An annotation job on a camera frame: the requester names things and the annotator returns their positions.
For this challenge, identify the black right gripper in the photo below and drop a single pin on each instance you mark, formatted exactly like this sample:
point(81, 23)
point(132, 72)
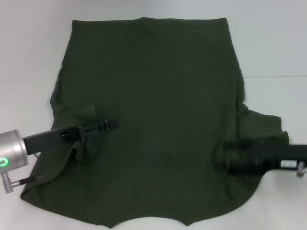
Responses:
point(275, 154)

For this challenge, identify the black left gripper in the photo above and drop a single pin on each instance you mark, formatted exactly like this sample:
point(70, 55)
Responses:
point(48, 141)

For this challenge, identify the dark green shirt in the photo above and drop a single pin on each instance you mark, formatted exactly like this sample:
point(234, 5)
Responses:
point(156, 83)

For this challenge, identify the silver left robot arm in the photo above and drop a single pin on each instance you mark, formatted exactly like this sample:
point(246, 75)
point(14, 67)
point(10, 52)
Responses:
point(12, 151)

